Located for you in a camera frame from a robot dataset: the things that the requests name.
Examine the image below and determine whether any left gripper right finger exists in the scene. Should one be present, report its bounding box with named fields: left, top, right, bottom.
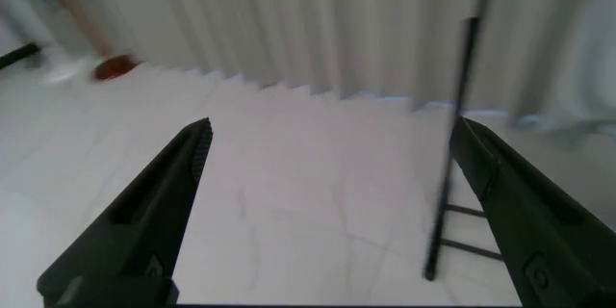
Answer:
left=449, top=115, right=616, bottom=308

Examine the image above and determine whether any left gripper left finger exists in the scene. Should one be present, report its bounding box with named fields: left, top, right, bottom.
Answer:
left=37, top=116, right=214, bottom=307

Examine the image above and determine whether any black clothes rack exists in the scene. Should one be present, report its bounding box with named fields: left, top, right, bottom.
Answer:
left=422, top=0, right=505, bottom=283

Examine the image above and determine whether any brown pole with round foot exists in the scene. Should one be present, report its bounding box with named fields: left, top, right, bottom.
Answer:
left=40, top=0, right=141, bottom=82

